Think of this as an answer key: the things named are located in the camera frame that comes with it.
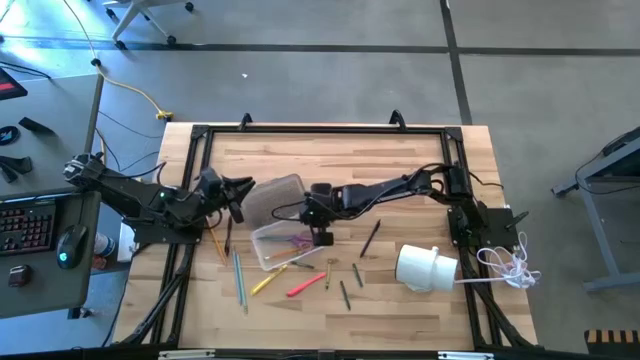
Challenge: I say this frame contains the light blue pencil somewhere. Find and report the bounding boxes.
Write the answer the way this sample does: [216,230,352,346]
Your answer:
[231,248,243,307]

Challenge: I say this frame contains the dark gray keyboard desk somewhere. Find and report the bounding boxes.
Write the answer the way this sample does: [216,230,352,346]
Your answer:
[0,190,103,321]

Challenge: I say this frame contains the white cable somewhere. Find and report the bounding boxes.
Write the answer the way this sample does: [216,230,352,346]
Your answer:
[453,231,543,291]

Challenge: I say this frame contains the black strap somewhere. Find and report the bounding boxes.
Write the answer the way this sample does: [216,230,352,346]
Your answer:
[0,155,34,184]

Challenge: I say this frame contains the black pencil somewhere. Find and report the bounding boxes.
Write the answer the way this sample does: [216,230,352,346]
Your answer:
[358,218,382,260]

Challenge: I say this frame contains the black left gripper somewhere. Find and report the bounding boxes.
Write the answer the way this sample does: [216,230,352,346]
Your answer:
[193,175,257,225]

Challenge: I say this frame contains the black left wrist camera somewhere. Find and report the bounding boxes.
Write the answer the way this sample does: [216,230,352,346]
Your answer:
[198,166,225,196]

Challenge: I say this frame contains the black keyboard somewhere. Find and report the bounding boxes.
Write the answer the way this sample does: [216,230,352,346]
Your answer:
[0,199,57,257]

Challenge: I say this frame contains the dark brown pencil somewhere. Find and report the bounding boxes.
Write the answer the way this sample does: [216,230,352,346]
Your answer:
[223,214,235,257]

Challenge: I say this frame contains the clear plastic supply box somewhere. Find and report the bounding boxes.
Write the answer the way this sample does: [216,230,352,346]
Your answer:
[249,218,327,273]

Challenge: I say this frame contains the silver metal bracket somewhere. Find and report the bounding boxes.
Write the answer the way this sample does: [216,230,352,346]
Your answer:
[157,349,217,360]
[437,350,495,360]

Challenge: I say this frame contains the black computer mouse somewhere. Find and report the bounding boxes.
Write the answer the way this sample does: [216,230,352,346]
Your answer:
[55,223,90,272]

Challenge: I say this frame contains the gray metal cart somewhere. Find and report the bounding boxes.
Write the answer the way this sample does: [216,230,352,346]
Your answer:
[551,124,640,294]

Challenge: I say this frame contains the pink highlighter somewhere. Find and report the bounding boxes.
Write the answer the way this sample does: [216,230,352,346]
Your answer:
[285,271,328,299]

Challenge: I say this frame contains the green pencil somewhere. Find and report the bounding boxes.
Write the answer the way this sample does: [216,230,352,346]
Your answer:
[236,252,250,316]

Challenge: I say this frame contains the small black device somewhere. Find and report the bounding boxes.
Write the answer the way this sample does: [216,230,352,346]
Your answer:
[6,264,34,289]

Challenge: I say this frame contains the black orange striped object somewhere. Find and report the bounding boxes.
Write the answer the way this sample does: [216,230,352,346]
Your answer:
[583,328,640,359]

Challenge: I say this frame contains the white blue drink can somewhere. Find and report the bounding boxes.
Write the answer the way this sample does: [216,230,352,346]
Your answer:
[91,231,117,259]

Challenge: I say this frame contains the yellow extension cable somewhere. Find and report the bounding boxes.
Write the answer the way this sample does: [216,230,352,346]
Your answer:
[60,0,175,123]

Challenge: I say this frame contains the black red pad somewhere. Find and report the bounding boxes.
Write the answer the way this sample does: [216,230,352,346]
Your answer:
[0,66,29,102]

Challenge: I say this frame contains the black base lever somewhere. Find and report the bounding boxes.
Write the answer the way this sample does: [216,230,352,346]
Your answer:
[503,210,531,232]

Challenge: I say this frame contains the black metal table frame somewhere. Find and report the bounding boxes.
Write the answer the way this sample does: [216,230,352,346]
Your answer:
[117,122,539,351]

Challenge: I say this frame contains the black bar piece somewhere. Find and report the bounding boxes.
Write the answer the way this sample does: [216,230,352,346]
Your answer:
[18,116,55,137]

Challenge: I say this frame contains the white office chair base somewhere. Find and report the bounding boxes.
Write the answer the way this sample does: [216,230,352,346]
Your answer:
[102,0,196,51]

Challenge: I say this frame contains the black disc with logo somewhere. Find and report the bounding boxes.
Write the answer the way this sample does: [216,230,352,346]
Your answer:
[0,125,22,147]

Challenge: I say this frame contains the translucent textured box lid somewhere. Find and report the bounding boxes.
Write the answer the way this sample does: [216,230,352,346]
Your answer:
[241,173,307,232]

